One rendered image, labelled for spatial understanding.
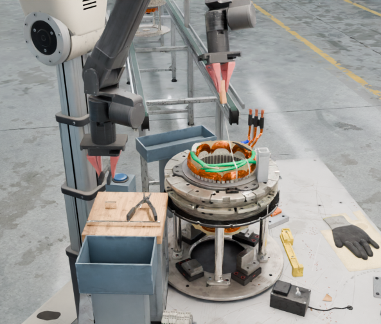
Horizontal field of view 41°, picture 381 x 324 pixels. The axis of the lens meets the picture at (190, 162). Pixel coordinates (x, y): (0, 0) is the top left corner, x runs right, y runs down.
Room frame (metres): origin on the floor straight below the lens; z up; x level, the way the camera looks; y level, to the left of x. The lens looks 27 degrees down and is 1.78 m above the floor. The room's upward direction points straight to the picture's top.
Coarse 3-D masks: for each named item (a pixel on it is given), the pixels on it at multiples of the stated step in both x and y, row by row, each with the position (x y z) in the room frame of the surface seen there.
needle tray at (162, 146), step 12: (168, 132) 1.60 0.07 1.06; (180, 132) 1.62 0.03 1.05; (192, 132) 1.64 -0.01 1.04; (204, 132) 1.63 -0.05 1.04; (144, 144) 1.56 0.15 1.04; (156, 144) 1.58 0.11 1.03; (168, 144) 1.58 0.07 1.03; (180, 144) 1.50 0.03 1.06; (192, 144) 1.52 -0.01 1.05; (144, 156) 1.48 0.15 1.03; (156, 156) 1.47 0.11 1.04; (168, 156) 1.49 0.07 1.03; (168, 216) 1.50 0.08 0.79
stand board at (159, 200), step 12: (108, 192) 1.20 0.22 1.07; (120, 192) 1.20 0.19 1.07; (132, 192) 1.20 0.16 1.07; (144, 192) 1.20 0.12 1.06; (96, 204) 1.14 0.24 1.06; (120, 204) 1.14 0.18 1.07; (132, 204) 1.14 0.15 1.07; (156, 204) 1.14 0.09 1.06; (96, 216) 1.08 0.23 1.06; (108, 216) 1.08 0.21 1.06; (120, 216) 1.08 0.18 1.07; (132, 216) 1.08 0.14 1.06; (144, 216) 1.08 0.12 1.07; (84, 228) 1.03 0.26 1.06; (96, 228) 1.03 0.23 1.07; (108, 228) 1.03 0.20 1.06; (120, 228) 1.03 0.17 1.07; (132, 228) 1.03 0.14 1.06; (144, 228) 1.03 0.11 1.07; (156, 228) 1.03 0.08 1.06
